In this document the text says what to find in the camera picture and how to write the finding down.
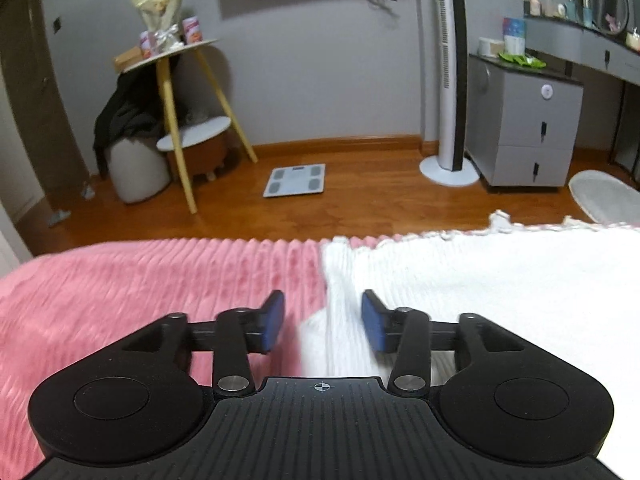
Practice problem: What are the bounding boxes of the white ribbed knit sweater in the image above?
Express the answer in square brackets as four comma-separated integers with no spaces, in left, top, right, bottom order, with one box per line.
[298,211,639,479]

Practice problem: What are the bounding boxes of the grey bathroom scale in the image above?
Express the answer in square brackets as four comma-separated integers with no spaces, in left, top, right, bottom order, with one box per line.
[262,164,326,198]

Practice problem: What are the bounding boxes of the pink ribbed bed blanket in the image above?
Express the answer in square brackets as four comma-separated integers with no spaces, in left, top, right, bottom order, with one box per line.
[1,238,392,479]

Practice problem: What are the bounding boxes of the white round pouf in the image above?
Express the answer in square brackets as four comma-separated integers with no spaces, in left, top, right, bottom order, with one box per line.
[106,136,171,204]

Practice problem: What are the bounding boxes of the brown wooden footstool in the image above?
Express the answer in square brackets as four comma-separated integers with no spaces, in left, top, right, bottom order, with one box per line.
[182,133,228,181]

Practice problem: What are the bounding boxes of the white fluffy round stool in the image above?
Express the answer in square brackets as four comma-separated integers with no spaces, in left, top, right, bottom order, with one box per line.
[568,170,640,226]

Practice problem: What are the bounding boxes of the grey drawer cabinet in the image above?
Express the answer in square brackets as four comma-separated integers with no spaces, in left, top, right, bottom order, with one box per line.
[465,54,584,188]

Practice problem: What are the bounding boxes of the yellow legged side table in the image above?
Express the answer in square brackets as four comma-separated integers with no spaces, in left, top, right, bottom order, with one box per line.
[116,39,258,214]

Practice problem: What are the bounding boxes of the white jar on cabinet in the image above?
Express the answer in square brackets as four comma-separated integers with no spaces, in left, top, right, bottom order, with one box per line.
[477,37,504,58]

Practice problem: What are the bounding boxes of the green snack packets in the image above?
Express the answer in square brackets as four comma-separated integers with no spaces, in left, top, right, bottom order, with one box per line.
[499,52,547,70]

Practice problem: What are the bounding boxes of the pink can on table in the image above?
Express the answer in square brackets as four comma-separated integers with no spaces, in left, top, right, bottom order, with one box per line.
[182,16,203,44]

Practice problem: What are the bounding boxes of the blue white tissue pack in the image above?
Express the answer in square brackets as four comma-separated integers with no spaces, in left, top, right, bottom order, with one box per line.
[502,18,526,55]

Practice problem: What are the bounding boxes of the dark wooden door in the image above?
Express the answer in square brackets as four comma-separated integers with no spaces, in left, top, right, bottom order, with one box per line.
[1,0,89,195]

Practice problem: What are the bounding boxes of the grey vanity desk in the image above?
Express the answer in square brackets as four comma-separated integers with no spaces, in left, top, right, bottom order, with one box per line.
[525,16,639,184]

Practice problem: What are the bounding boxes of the wrapped flower bouquet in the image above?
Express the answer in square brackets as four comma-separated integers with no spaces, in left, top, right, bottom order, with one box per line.
[129,0,182,55]

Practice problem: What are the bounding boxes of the white tower fan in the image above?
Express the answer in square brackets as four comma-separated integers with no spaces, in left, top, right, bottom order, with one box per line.
[420,0,480,188]

